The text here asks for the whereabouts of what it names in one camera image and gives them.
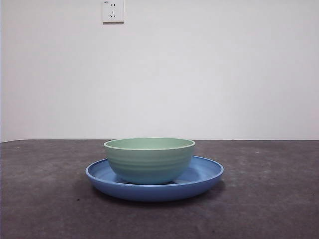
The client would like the green ribbed bowl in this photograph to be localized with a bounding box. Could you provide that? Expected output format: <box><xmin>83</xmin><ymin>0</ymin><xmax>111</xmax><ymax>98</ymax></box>
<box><xmin>103</xmin><ymin>138</ymin><xmax>196</xmax><ymax>185</ymax></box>

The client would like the blue plastic plate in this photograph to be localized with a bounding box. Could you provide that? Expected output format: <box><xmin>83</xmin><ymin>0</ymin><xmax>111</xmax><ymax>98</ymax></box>
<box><xmin>85</xmin><ymin>155</ymin><xmax>224</xmax><ymax>202</ymax></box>

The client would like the white wall socket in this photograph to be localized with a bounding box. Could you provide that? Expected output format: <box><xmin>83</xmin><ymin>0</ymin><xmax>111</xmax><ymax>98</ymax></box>
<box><xmin>102</xmin><ymin>0</ymin><xmax>125</xmax><ymax>25</ymax></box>

